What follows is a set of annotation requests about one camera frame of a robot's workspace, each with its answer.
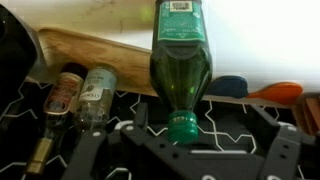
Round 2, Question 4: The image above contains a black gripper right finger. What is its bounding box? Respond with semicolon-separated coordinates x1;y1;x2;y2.
250;104;320;180

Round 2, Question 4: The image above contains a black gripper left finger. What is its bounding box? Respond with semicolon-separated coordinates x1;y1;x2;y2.
61;101;204;180

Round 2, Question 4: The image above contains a green glass bottle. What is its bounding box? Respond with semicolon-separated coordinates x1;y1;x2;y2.
149;0;214;145

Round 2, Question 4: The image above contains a spice bottle white label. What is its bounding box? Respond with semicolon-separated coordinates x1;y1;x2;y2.
72;65;118;134

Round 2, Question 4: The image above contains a flat light wooden board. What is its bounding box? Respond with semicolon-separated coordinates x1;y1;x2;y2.
36;27;159;98

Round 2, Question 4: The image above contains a spice bottle red label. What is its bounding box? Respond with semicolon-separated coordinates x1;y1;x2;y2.
24;63;88;176

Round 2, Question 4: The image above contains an orange rounded utensil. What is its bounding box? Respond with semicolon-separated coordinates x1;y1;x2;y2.
247;81;304;106

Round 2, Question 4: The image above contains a dark blue rounded utensil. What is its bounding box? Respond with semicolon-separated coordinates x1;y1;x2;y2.
205;75;250;100

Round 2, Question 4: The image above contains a black coffee maker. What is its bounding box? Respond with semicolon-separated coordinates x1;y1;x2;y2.
0;3;39;88

